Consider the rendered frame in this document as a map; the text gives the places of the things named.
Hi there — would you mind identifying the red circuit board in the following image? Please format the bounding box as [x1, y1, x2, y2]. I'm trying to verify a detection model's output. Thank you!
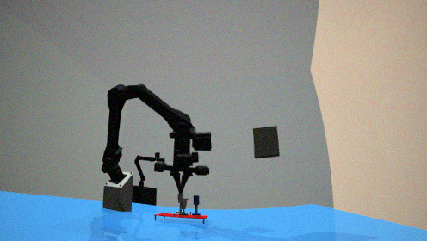
[153, 194, 207, 224]

